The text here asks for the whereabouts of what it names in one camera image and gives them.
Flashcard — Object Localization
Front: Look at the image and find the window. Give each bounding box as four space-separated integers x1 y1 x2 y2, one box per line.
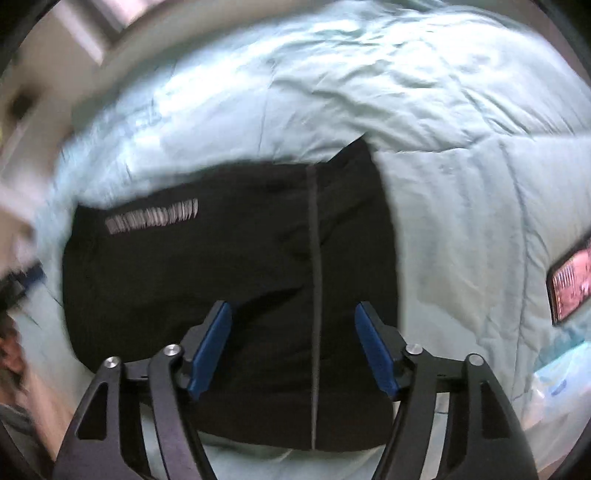
67 0 175 47

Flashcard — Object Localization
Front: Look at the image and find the blue plastic bag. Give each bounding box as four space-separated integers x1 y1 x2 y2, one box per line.
521 322 591 430

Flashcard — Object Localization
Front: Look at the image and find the black jacket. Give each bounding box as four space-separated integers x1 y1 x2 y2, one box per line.
62 139 399 452

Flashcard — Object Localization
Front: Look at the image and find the smartphone with lit screen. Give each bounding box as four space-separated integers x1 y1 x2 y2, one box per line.
546 237 591 325

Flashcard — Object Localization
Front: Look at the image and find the left hand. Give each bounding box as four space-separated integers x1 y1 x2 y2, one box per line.
1 313 27 402

